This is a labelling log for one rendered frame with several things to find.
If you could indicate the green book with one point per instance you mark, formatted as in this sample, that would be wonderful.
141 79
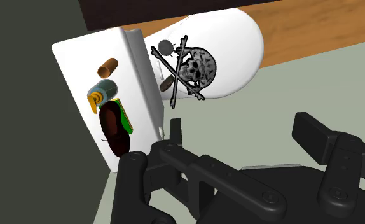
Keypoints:
125 119

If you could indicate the white toilet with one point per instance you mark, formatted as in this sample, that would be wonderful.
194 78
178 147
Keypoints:
232 43

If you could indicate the brown cylinder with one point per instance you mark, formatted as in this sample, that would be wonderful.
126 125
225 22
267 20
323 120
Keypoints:
108 67

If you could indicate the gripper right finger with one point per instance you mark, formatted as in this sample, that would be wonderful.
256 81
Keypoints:
340 161

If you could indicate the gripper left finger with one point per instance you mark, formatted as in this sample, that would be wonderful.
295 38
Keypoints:
232 183

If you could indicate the grey round thing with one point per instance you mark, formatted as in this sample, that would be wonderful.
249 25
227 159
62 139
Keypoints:
165 47

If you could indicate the small brown oval thing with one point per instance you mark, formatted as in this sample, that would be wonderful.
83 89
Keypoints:
166 83

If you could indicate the grey bottle with yellow nozzle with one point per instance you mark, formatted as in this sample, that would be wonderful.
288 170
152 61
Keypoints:
106 88

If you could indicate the dark brown oval thing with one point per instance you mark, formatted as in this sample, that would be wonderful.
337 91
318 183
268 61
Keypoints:
113 130

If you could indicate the grey skull and crossbones figure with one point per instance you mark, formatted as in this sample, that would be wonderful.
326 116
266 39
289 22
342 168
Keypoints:
198 66

